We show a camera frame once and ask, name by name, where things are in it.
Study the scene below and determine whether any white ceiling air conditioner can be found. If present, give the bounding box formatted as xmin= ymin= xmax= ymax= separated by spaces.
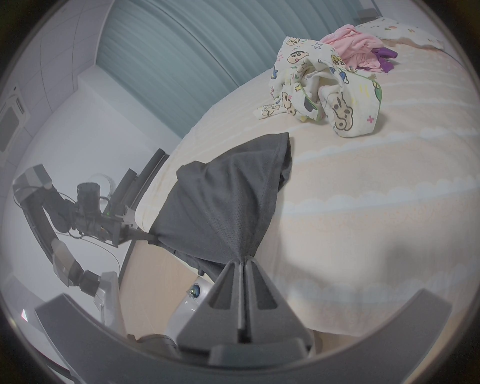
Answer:
xmin=0 ymin=86 xmax=31 ymax=151

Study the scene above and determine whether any white printed pyjama top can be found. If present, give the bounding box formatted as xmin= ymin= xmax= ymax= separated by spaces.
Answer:
xmin=257 ymin=35 xmax=385 ymax=139

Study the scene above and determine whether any blue-green curtain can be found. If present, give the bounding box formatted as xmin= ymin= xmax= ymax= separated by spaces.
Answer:
xmin=150 ymin=0 xmax=379 ymax=99
xmin=94 ymin=0 xmax=241 ymax=140

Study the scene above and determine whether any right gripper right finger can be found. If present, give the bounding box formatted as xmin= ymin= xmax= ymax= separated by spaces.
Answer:
xmin=245 ymin=259 xmax=314 ymax=353

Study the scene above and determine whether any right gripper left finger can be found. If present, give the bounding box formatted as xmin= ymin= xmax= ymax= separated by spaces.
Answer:
xmin=176 ymin=260 xmax=244 ymax=349

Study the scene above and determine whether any white printed pillow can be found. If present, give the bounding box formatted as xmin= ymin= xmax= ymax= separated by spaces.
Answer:
xmin=354 ymin=17 xmax=445 ymax=49

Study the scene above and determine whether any black T-shirt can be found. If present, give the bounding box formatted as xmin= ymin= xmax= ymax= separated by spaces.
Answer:
xmin=148 ymin=131 xmax=293 ymax=276

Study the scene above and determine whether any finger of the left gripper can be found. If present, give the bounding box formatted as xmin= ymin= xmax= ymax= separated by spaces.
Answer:
xmin=129 ymin=230 xmax=157 ymax=244

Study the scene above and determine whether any purple garment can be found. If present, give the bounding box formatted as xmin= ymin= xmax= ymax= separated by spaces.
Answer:
xmin=369 ymin=47 xmax=398 ymax=74

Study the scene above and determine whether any pink garment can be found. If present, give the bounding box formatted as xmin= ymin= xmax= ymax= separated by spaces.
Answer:
xmin=319 ymin=24 xmax=387 ymax=72

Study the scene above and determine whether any bed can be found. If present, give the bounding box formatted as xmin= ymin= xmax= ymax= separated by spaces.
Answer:
xmin=125 ymin=15 xmax=480 ymax=338

